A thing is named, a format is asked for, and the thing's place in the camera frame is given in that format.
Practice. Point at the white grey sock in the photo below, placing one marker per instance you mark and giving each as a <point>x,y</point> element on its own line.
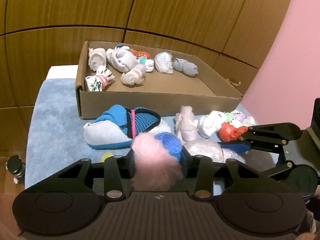
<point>96,58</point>

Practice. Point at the brown cardboard box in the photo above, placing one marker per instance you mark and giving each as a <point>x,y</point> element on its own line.
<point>162,93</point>

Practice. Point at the white ribbed rolled sock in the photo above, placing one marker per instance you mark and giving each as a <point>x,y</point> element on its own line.
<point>163,63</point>

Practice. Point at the teal white rolled sock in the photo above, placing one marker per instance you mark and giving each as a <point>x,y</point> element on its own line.
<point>149,63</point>

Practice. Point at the pink fluffy pompom slipper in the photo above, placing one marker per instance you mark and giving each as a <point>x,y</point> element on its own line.
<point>155,168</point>

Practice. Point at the red green sock bundle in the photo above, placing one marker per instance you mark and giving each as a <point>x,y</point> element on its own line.
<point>140,53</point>

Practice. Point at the white green patterned sock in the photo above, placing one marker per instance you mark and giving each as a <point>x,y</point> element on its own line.
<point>100,80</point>

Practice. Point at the white mattress corner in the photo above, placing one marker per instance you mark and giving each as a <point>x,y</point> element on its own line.
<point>62,72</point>

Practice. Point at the white blue rolled sock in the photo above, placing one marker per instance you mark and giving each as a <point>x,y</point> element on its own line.
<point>121,59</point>

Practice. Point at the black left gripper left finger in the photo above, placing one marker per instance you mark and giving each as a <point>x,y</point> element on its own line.
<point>117,168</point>

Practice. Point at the wooden wardrobe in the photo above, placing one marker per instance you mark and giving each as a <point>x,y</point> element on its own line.
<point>232,36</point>

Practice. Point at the blue white mesh slipper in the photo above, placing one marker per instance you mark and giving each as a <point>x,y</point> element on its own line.
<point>118,126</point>

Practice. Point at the red orange sock bundle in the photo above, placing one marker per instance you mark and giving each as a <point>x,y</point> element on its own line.
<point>229,133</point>

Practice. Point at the black bottle on floor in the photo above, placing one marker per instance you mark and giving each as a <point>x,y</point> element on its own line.
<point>16,167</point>

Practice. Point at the pale pink rolled sock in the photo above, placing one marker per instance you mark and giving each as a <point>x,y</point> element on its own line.
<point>135,76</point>

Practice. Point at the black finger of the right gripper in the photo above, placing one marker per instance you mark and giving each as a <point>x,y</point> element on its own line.
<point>268,138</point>

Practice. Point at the light blue blanket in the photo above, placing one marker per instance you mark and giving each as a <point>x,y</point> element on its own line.
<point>55,138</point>

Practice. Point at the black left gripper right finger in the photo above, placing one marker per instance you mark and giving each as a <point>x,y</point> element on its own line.
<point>200,168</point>

